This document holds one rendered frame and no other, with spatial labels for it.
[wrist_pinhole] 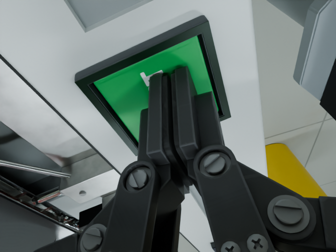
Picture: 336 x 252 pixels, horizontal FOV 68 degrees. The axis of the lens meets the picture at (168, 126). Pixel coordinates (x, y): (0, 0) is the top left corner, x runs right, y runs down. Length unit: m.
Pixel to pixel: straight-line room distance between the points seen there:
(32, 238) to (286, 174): 1.74
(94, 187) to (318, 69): 0.31
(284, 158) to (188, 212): 1.82
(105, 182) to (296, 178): 1.75
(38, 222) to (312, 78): 0.39
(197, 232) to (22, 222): 0.20
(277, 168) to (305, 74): 1.62
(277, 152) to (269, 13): 1.07
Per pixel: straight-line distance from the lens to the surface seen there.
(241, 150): 0.17
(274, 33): 1.42
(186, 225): 0.25
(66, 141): 0.25
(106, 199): 0.34
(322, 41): 0.36
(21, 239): 0.39
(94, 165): 0.26
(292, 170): 1.98
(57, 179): 0.39
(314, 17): 0.34
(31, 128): 0.25
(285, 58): 1.55
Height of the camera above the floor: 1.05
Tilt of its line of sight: 43 degrees down
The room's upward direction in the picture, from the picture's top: 163 degrees clockwise
